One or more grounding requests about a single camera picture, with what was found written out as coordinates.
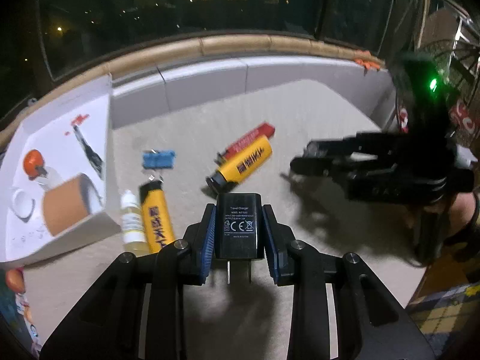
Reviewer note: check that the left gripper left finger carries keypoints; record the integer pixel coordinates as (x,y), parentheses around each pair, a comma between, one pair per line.
(135,309)

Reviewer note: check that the red lighter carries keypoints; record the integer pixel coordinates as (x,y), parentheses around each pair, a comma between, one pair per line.
(264,129)

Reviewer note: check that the brown tape roll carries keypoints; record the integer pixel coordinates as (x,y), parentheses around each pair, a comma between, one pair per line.
(69,203)

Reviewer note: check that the yellow lighter with black text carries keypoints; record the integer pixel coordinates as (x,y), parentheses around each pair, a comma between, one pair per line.
(232,173)

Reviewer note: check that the blue binder clip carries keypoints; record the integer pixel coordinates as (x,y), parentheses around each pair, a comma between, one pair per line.
(154,162)

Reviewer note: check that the white tape roll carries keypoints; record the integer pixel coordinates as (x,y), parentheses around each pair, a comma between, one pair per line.
(22,204)

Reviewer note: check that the orange cloth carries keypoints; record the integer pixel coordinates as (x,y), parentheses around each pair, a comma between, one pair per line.
(366,60)

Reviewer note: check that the bamboo pole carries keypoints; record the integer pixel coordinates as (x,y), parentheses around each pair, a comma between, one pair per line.
(186,50)

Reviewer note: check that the white cardboard tray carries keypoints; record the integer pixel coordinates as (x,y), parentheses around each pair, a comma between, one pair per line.
(50,131)

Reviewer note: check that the small white dropper bottle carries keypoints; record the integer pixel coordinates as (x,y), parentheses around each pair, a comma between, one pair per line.
(133,234)

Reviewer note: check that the black travel charger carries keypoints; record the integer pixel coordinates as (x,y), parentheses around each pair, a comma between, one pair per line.
(239,227)

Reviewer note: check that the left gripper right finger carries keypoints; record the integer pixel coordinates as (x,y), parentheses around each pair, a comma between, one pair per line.
(370,323)

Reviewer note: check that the black pen in tray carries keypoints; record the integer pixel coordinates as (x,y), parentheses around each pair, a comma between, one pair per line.
(93,158)

